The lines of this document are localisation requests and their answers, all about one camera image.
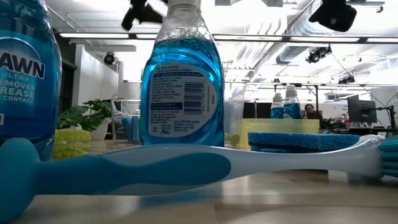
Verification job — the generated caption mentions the clear plastic bin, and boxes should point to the clear plastic bin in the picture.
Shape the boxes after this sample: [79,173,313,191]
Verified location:
[223,83,248,147]

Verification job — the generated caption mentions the round black ceiling camera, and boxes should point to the round black ceiling camera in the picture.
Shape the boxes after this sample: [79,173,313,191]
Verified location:
[103,52,116,66]

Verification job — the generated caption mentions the person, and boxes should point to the person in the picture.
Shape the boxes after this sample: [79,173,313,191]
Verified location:
[303,103,324,121]

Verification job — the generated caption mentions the blue dish soap bottle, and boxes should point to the blue dish soap bottle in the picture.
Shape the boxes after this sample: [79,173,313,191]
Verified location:
[269,92,284,119]
[282,84,303,119]
[0,0,63,162]
[139,0,225,147]

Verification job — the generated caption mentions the yellow-green dish brush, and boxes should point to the yellow-green dish brush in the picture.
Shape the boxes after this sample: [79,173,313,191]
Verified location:
[52,128,92,160]
[224,133,241,147]

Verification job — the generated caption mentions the black background desk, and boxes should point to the black background desk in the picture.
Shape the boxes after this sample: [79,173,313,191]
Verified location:
[320,126,398,138]

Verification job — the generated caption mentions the clear plastic sponge rack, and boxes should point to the clear plastic sponge rack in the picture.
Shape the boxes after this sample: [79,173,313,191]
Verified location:
[111,98,141,143]

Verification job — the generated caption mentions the black track spotlight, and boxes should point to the black track spotlight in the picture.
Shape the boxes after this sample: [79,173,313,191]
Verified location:
[338,75,356,85]
[305,45,333,65]

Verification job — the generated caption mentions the silver ventilation duct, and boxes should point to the silver ventilation duct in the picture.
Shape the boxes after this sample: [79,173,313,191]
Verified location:
[275,0,315,65]

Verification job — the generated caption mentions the green leafy plant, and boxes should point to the green leafy plant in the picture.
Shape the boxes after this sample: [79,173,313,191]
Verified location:
[57,99,113,132]

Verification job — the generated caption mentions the blue dish brush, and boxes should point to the blue dish brush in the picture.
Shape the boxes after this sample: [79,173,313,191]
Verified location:
[0,134,398,223]

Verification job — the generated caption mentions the yellow plastic tray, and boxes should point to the yellow plastic tray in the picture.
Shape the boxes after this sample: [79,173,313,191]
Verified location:
[239,118,320,150]

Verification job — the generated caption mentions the black computer monitor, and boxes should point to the black computer monitor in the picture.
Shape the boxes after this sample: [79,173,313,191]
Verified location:
[347,94,378,124]

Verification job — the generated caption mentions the ceiling light rail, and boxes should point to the ceiling light rail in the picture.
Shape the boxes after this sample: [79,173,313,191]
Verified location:
[54,30,398,44]

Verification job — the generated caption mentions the white plant pot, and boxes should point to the white plant pot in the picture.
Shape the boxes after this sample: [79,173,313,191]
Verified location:
[90,118,109,141]

